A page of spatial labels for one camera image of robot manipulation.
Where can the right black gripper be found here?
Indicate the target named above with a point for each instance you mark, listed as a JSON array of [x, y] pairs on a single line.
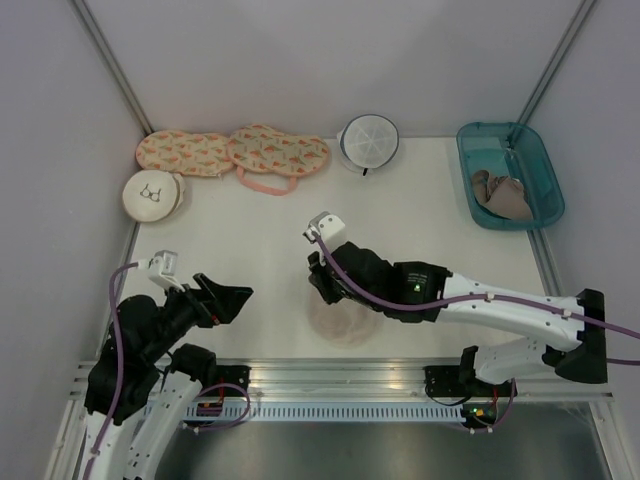
[[318, 278]]

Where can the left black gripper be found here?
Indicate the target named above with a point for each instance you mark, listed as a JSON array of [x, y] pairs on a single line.
[[213, 302]]

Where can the beige round laundry bag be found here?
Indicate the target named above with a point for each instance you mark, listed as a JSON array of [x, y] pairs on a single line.
[[344, 324]]

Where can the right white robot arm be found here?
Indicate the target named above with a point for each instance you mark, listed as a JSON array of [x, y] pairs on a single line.
[[562, 335]]

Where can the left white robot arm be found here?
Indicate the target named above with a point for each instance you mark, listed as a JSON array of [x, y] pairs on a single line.
[[145, 379]]

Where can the beige bra in bin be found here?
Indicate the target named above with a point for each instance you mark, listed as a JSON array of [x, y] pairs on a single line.
[[503, 196]]

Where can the beige glasses-print laundry bag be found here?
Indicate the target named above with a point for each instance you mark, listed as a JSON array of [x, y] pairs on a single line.
[[153, 195]]

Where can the white mesh laundry bag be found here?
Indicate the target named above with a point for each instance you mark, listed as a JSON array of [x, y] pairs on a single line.
[[368, 142]]

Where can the floral bra bag left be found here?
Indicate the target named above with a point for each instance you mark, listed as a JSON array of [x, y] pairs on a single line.
[[187, 154]]

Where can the teal plastic bin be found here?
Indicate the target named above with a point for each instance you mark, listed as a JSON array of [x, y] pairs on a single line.
[[515, 150]]

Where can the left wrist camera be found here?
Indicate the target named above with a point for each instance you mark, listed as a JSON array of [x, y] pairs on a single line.
[[161, 270]]

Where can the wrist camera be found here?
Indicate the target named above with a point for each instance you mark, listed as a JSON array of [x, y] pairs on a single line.
[[329, 228], [161, 270]]

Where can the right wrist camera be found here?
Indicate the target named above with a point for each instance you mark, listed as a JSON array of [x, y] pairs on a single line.
[[329, 228]]

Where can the aluminium mounting rail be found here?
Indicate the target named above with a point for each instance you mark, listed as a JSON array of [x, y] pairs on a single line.
[[380, 380]]

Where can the white slotted cable duct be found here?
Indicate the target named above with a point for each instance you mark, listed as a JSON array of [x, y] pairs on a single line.
[[327, 412]]

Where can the floral bra bag pink handle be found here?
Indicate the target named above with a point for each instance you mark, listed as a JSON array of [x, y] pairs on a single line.
[[261, 149]]

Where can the right frame post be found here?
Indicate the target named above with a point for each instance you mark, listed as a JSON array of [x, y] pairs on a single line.
[[570, 35]]

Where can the frame post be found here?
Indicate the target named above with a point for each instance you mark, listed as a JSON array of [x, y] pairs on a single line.
[[97, 37], [570, 35]]

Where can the left frame post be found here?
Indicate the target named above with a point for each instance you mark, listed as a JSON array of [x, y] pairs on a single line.
[[97, 37]]

